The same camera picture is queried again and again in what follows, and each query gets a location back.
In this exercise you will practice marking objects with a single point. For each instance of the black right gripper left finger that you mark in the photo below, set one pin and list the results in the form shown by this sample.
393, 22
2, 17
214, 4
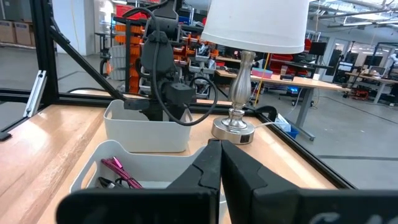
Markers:
155, 205

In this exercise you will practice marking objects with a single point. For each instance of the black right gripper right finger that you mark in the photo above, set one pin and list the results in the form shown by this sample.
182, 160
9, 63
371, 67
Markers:
311, 208

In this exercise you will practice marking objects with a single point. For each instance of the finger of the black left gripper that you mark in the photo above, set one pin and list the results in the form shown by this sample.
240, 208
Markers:
178, 112
154, 113

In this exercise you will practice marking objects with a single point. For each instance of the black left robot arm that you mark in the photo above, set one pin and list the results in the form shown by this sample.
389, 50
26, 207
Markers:
161, 56

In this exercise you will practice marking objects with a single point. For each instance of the orange storage bin rack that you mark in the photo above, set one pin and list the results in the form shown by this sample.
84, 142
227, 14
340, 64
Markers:
135, 49

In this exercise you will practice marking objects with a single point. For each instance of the blue floor bin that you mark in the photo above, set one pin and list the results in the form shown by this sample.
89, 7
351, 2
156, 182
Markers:
292, 132

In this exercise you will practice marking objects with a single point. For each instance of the silver metal lamp base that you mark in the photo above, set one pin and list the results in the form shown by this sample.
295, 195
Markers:
241, 81

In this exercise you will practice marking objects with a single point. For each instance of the pink blue box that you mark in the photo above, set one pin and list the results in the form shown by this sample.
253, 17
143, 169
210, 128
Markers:
261, 73

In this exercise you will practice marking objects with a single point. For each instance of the black table clamp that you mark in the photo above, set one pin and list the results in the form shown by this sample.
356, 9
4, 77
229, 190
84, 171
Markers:
267, 111

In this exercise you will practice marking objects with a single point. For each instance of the white fabric lampshade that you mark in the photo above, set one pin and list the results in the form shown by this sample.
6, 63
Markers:
255, 25

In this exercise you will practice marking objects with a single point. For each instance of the red storage bins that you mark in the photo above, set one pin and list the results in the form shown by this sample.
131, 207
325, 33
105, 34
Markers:
286, 59

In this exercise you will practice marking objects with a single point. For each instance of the wooden top work table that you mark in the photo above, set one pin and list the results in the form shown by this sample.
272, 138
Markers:
295, 81

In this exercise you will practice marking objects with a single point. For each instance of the black flat table pad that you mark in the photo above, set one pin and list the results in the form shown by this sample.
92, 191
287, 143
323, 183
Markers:
4, 136

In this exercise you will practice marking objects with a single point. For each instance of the brown cardboard box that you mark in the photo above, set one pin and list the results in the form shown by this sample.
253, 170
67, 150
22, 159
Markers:
7, 31
23, 33

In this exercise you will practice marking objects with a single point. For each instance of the silver aluminium bracket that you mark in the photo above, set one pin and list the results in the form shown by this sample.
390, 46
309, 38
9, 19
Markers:
35, 93

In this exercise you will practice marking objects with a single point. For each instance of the black metal cell frame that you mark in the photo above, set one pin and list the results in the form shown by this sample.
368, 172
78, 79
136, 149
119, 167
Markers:
43, 46

